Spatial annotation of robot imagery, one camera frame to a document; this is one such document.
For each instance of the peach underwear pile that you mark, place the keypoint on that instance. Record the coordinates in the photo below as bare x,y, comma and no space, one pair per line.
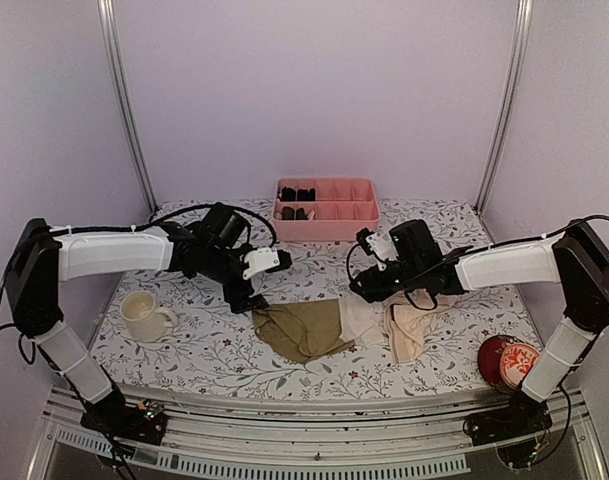
406,320

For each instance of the black rolled underwear back middle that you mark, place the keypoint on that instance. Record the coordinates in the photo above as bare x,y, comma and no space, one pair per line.
302,195

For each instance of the right aluminium frame post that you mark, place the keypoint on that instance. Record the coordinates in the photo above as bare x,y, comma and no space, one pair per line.
515,66

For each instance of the black rolled underwear front middle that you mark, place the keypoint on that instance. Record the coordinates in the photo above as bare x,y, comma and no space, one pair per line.
301,214

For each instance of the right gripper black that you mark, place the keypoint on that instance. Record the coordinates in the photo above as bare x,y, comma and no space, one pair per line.
375,290

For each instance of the left aluminium frame post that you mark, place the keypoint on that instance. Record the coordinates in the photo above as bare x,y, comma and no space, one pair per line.
108,24

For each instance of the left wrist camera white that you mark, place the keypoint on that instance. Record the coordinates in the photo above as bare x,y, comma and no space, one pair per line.
265,259

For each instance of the floral patterned table mat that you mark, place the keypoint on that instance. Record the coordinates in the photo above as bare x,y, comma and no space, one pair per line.
213,352

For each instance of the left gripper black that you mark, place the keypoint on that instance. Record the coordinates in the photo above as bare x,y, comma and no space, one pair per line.
234,297

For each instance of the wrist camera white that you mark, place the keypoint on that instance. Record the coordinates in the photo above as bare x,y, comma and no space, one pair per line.
265,259
374,244

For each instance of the cream ceramic mug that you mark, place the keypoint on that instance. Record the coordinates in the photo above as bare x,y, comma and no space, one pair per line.
145,320

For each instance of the pink compartment organizer box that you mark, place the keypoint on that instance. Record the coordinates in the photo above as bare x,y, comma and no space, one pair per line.
344,206

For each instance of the olive beige underwear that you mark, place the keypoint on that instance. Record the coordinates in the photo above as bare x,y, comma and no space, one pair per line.
303,332

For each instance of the red floral round tin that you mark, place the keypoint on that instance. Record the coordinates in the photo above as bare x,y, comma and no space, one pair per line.
504,361

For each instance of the black rolled underwear front left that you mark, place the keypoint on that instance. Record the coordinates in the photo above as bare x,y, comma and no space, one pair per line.
288,214

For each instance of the aluminium frame post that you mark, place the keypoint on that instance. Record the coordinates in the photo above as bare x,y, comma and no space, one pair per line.
108,24
515,66

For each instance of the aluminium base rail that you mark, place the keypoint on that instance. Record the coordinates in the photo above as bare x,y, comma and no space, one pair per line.
214,437

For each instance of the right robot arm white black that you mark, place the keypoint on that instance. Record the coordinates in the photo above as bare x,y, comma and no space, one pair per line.
573,256

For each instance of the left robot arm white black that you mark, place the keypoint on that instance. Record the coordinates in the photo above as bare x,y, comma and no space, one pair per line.
45,256

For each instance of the black rolled underwear back left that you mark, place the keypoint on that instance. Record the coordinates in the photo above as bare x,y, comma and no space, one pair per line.
288,194

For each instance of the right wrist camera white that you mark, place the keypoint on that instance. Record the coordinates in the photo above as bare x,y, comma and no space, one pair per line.
374,244

